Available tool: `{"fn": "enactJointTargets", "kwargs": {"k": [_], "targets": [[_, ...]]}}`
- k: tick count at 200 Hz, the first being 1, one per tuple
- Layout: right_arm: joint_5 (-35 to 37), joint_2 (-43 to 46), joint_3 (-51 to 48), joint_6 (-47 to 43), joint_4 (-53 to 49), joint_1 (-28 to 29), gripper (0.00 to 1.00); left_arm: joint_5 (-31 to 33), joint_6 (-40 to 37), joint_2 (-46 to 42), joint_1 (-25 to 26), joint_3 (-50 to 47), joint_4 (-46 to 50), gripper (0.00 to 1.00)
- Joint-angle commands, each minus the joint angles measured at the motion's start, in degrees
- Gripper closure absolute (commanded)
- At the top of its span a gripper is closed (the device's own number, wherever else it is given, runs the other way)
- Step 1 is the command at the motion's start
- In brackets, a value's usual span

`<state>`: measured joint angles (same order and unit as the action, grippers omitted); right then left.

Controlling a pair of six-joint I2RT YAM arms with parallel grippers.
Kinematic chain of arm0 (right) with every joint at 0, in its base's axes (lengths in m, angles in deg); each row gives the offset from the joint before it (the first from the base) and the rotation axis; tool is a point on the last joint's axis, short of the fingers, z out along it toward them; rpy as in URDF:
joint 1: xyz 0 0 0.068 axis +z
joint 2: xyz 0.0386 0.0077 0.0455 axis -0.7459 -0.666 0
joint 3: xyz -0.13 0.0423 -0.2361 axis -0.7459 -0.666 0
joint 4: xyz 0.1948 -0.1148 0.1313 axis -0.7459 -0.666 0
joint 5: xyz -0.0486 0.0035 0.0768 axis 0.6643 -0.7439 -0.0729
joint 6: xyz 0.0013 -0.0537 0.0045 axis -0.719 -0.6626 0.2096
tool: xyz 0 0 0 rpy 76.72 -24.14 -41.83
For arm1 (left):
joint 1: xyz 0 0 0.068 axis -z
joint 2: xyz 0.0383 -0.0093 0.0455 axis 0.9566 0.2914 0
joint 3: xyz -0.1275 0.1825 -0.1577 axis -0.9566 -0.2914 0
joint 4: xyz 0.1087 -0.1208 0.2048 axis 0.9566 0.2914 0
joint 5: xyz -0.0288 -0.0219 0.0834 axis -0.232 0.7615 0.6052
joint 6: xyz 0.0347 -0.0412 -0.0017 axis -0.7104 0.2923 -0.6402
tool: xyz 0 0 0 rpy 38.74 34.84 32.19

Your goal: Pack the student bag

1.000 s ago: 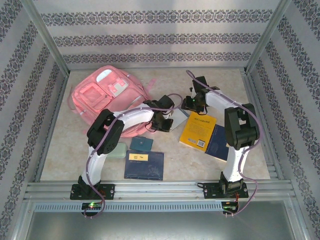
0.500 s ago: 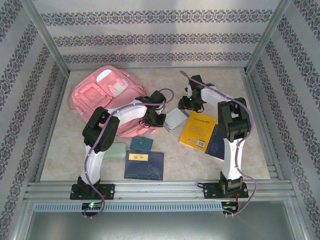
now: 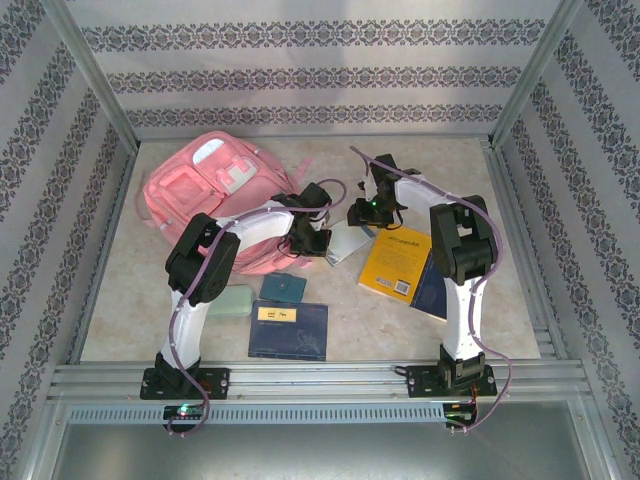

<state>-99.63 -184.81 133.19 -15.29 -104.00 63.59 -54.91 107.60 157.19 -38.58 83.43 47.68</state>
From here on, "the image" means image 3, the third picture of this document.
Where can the white thin booklet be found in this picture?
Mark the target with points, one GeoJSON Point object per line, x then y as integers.
{"type": "Point", "coordinates": [350, 242]}

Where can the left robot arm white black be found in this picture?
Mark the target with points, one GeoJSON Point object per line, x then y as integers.
{"type": "Point", "coordinates": [205, 260]}

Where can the right controller board blue light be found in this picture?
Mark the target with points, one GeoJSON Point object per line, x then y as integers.
{"type": "Point", "coordinates": [457, 415]}

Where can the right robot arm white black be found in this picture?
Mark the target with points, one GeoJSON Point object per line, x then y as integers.
{"type": "Point", "coordinates": [465, 240]}

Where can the navy notebook with yellow label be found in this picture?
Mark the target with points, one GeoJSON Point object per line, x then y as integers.
{"type": "Point", "coordinates": [290, 332]}

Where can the pink school backpack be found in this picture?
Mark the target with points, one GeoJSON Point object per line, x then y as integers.
{"type": "Point", "coordinates": [190, 192]}

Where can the aluminium frame rail short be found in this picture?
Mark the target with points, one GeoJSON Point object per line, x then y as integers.
{"type": "Point", "coordinates": [400, 136]}

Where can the aluminium frame post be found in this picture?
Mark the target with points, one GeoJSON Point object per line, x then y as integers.
{"type": "Point", "coordinates": [531, 75]}
{"type": "Point", "coordinates": [95, 75]}

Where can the aluminium frame rail wide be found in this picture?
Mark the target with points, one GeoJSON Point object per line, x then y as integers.
{"type": "Point", "coordinates": [499, 175]}

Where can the navy book with yellow spine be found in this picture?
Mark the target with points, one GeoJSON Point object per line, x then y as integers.
{"type": "Point", "coordinates": [432, 295]}

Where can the yellow paperback book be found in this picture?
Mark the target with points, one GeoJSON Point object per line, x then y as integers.
{"type": "Point", "coordinates": [395, 260]}

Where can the aluminium frame rail narrow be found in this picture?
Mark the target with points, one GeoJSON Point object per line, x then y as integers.
{"type": "Point", "coordinates": [123, 175]}

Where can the aluminium mounting rail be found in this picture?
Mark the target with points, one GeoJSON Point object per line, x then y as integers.
{"type": "Point", "coordinates": [320, 380]}

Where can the left controller board green light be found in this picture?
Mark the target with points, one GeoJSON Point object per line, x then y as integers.
{"type": "Point", "coordinates": [182, 411]}

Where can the teal snap wallet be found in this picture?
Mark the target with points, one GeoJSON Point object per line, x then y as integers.
{"type": "Point", "coordinates": [282, 287]}

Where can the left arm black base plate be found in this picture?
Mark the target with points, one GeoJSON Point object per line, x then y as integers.
{"type": "Point", "coordinates": [220, 382]}

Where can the mint green pencil case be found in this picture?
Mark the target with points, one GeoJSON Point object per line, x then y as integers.
{"type": "Point", "coordinates": [235, 300]}

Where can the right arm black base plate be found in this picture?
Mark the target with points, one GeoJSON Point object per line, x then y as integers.
{"type": "Point", "coordinates": [420, 382]}

